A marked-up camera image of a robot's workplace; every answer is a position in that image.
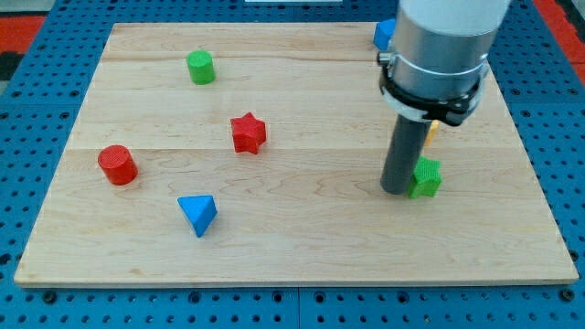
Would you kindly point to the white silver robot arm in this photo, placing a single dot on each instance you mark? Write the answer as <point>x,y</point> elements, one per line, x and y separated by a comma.
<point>439,47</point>

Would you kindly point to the yellow block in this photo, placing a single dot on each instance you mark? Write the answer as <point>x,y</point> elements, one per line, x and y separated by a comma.
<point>431,133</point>

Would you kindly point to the green star block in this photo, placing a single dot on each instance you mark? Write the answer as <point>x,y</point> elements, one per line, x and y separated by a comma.
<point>426,178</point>

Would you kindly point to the red star block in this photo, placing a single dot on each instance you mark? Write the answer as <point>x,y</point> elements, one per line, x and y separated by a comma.
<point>248,133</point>

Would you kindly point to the red cylinder block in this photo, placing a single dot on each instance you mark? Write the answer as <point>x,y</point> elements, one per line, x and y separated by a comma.
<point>117,164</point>

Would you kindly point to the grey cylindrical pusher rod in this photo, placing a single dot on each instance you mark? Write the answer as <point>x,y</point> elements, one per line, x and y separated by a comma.
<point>404,150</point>

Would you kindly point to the light wooden board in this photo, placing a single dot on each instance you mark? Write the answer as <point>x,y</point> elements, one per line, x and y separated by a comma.
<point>307,209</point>

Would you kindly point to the blue cube block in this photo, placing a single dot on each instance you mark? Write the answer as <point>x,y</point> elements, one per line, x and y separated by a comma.
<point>383,33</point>

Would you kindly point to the blue triangular prism block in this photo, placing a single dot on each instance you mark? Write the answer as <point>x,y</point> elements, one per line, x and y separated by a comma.
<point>199,212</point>

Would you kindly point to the green cylinder block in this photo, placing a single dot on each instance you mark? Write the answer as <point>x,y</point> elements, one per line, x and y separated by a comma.
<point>201,67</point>

